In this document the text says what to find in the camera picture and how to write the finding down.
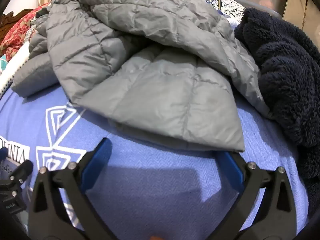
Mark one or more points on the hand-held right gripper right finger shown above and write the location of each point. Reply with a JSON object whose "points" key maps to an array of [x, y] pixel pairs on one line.
{"points": [[232, 170]]}

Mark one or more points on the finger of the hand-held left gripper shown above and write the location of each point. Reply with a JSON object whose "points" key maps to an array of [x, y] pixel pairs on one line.
{"points": [[23, 170]]}

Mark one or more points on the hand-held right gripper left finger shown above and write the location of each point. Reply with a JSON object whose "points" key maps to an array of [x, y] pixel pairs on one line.
{"points": [[103, 155]]}

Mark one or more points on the grey puffer jacket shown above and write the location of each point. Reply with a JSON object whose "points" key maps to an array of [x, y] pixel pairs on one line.
{"points": [[150, 67]]}

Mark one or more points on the blue blanket with white print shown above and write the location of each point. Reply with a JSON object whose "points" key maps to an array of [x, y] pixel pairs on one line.
{"points": [[162, 192]]}

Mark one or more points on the white knitted cloth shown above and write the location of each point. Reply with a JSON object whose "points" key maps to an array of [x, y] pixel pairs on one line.
{"points": [[12, 75]]}

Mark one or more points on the teal patterned cloth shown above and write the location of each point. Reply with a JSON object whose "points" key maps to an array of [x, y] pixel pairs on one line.
{"points": [[5, 63]]}

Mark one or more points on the dark navy fleece garment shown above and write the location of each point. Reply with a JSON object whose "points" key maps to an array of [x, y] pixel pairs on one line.
{"points": [[287, 67]]}

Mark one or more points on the red floral quilt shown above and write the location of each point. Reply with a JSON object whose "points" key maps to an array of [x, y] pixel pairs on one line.
{"points": [[17, 35]]}

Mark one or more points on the carved wooden headboard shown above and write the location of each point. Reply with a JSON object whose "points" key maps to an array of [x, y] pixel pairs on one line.
{"points": [[10, 20]]}

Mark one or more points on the blue white patterned pillow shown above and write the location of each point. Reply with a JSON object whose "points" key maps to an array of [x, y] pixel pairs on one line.
{"points": [[225, 2]]}

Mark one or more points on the beige fabric wardrobe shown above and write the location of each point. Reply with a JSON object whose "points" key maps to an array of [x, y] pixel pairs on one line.
{"points": [[302, 2]]}

